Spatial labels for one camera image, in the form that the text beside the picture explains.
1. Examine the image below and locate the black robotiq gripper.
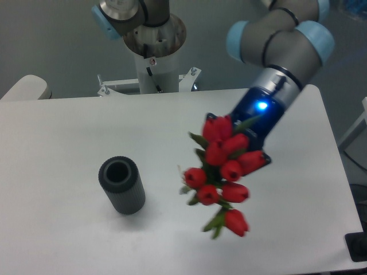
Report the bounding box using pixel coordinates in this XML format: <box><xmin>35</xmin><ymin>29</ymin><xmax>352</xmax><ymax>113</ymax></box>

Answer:
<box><xmin>206</xmin><ymin>87</ymin><xmax>285</xmax><ymax>165</ymax></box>

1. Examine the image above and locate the red tulip bouquet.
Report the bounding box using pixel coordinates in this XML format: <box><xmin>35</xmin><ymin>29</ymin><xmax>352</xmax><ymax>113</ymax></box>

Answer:
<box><xmin>179</xmin><ymin>115</ymin><xmax>266</xmax><ymax>239</ymax></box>

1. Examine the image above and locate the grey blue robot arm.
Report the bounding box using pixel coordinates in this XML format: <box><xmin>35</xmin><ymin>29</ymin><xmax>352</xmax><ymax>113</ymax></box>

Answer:
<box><xmin>92</xmin><ymin>1</ymin><xmax>335</xmax><ymax>155</ymax></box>

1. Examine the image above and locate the dark grey ribbed vase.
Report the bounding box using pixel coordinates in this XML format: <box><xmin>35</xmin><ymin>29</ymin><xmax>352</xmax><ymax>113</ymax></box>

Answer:
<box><xmin>98</xmin><ymin>156</ymin><xmax>146</xmax><ymax>215</ymax></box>

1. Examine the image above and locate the white furniture at right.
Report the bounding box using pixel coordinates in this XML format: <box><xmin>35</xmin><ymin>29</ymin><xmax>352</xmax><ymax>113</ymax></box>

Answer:
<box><xmin>337</xmin><ymin>97</ymin><xmax>366</xmax><ymax>172</ymax></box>

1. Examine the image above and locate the black device at table edge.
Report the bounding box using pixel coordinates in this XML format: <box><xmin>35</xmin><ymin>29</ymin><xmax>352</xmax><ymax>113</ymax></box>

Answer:
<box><xmin>345</xmin><ymin>232</ymin><xmax>366</xmax><ymax>262</ymax></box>

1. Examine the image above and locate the white chair backrest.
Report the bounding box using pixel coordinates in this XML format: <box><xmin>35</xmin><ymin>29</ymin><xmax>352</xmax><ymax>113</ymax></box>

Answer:
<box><xmin>1</xmin><ymin>74</ymin><xmax>52</xmax><ymax>102</ymax></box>

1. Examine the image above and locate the white pedestal base frame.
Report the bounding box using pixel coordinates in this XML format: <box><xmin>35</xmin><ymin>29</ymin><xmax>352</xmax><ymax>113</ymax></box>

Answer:
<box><xmin>97</xmin><ymin>66</ymin><xmax>202</xmax><ymax>97</ymax></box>

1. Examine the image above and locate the black cable on pedestal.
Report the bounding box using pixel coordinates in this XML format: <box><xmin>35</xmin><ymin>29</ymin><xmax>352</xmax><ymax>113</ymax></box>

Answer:
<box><xmin>146</xmin><ymin>66</ymin><xmax>163</xmax><ymax>93</ymax></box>

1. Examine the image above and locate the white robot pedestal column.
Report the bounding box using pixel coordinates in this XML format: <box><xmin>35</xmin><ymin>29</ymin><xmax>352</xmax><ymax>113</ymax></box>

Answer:
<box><xmin>122</xmin><ymin>13</ymin><xmax>188</xmax><ymax>95</ymax></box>

